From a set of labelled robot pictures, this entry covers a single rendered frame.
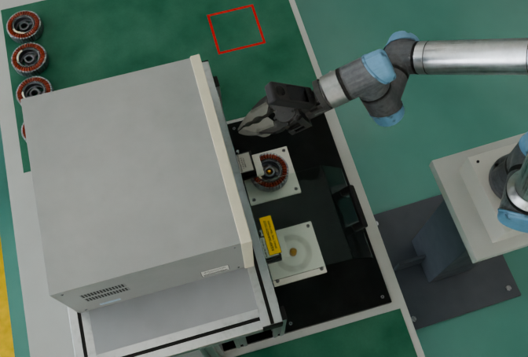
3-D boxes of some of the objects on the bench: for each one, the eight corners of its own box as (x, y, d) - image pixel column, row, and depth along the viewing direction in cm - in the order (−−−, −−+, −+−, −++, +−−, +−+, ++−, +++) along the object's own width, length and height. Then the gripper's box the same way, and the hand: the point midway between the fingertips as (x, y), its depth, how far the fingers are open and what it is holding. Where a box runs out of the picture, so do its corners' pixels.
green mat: (269, -51, 220) (269, -52, 219) (323, 97, 196) (323, 96, 196) (1, 10, 210) (0, 9, 210) (23, 173, 187) (23, 172, 187)
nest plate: (310, 222, 178) (310, 221, 177) (326, 272, 173) (327, 271, 171) (259, 236, 177) (259, 234, 176) (274, 287, 171) (274, 286, 170)
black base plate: (319, 104, 196) (320, 100, 193) (390, 303, 171) (391, 301, 169) (172, 141, 191) (171, 138, 189) (224, 351, 167) (223, 351, 165)
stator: (282, 152, 185) (282, 148, 182) (293, 187, 181) (293, 182, 178) (245, 162, 184) (245, 157, 181) (255, 196, 180) (255, 193, 177)
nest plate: (286, 147, 187) (286, 145, 186) (301, 193, 182) (301, 191, 181) (237, 160, 186) (237, 158, 185) (251, 206, 180) (251, 204, 179)
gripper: (338, 118, 139) (255, 156, 146) (325, 84, 143) (245, 123, 149) (325, 105, 132) (239, 146, 138) (313, 70, 135) (229, 111, 142)
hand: (241, 128), depth 141 cm, fingers closed
